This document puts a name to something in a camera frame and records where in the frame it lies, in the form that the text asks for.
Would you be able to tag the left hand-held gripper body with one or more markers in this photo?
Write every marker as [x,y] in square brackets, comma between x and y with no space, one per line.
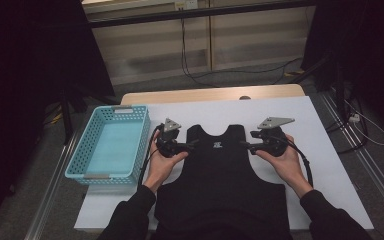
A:
[168,145]

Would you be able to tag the person's left hand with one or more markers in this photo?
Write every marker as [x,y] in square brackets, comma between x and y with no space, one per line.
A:
[160,170]

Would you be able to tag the light blue plastic basket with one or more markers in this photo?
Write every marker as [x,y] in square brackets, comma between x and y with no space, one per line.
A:
[113,146]

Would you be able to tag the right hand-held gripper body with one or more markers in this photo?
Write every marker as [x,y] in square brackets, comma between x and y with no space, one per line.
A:
[273,143]

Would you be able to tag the black stand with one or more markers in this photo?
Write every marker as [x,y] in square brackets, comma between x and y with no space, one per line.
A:
[339,90]
[67,120]

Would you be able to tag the aluminium floor rail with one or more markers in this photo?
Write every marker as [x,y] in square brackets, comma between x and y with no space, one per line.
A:
[363,156]
[51,193]

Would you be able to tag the black curtain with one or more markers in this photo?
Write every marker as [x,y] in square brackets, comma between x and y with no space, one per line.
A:
[20,66]
[373,50]

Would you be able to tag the light wooden post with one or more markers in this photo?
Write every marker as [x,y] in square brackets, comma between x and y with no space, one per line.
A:
[210,40]

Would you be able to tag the person's right hand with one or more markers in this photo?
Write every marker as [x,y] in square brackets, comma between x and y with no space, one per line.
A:
[288,166]

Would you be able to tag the black horizontal bar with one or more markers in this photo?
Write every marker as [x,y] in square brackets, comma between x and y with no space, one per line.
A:
[196,13]

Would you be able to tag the black sleeveless shirt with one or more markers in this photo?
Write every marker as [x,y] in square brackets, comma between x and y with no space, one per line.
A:
[220,186]

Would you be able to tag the white table sheet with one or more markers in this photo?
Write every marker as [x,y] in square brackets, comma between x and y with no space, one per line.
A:
[326,160]

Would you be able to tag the white wall socket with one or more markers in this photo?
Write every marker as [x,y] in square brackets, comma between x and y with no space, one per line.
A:
[186,4]

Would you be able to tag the small yellow floor item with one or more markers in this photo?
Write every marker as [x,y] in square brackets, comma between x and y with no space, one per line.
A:
[295,72]

